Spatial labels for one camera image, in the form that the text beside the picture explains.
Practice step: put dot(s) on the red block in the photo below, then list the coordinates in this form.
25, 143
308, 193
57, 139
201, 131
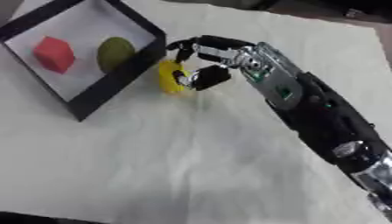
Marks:
54, 54

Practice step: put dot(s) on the yellow toy block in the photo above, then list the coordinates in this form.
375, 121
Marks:
168, 78

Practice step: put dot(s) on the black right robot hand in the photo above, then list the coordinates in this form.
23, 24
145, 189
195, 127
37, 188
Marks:
213, 76

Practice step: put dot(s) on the black box with white inside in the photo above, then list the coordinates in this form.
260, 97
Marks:
122, 74

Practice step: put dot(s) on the olive green toy fruit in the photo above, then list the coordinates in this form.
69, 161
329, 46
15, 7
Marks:
115, 53

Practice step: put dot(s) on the silver and black right robot arm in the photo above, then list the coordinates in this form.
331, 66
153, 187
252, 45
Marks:
316, 116

